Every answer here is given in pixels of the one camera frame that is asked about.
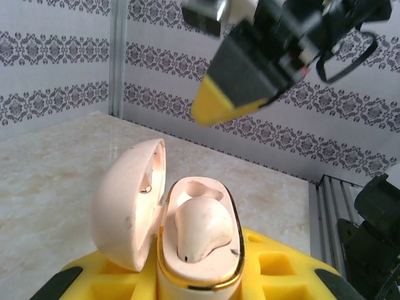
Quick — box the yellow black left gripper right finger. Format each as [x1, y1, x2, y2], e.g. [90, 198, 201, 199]
[242, 227, 366, 300]

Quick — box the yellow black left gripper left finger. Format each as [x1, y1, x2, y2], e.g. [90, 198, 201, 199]
[29, 249, 160, 300]

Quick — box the pink gold-rimmed earbud charging case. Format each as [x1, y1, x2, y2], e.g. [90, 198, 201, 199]
[90, 138, 245, 300]

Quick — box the white earbud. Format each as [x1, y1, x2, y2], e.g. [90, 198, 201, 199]
[174, 197, 234, 263]

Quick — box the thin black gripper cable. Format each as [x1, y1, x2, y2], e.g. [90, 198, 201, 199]
[315, 29, 379, 84]

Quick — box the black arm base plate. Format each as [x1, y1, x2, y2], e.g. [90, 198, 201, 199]
[336, 217, 381, 282]

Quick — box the aluminium rail beam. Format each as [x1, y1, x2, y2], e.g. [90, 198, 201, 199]
[309, 174, 356, 269]

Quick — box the aluminium frame post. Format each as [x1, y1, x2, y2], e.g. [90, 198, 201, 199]
[108, 0, 128, 119]

